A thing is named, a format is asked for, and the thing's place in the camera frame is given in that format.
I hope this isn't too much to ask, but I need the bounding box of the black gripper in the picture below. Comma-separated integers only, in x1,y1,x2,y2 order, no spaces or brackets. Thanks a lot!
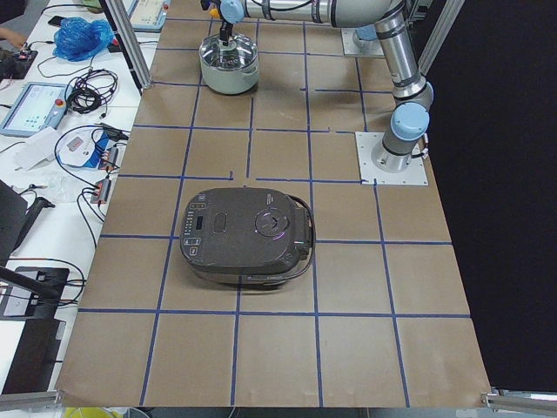
219,20,233,42

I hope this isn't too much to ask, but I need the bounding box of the glass pot lid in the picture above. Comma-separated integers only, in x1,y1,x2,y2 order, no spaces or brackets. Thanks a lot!
199,32,258,71

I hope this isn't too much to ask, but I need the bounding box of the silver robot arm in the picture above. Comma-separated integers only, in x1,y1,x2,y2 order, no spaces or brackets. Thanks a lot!
215,0,433,173

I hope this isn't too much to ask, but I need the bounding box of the pale green electric pot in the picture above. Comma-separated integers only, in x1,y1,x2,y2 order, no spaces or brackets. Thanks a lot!
198,32,259,95

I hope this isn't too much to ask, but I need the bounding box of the teach pendant tablet far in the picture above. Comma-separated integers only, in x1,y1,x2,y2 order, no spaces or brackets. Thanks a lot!
127,0,171,33

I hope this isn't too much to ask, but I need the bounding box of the teach pendant tablet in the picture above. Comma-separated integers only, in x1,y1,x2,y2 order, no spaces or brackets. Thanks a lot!
127,0,171,33
1,82,70,138

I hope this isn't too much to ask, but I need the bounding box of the blue plastic bag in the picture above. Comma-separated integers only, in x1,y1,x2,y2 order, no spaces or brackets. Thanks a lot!
53,17,115,62

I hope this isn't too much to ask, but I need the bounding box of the teach pendant tablet near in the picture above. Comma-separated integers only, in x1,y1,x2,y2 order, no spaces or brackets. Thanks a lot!
1,82,70,138

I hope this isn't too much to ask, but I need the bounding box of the black rice cooker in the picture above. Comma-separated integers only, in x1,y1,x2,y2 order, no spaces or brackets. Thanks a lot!
179,187,316,287

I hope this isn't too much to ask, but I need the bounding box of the white paper box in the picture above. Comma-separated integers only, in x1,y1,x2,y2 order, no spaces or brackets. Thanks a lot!
14,126,59,171

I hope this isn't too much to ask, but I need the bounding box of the aluminium frame post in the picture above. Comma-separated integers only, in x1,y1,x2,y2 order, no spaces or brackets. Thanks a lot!
99,0,152,94

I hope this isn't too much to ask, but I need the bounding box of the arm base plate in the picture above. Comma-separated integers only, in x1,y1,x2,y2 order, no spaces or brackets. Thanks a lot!
355,131,428,186
341,25,384,58

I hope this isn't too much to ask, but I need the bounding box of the coiled black cable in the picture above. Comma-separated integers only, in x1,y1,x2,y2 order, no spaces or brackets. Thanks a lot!
64,69,119,117

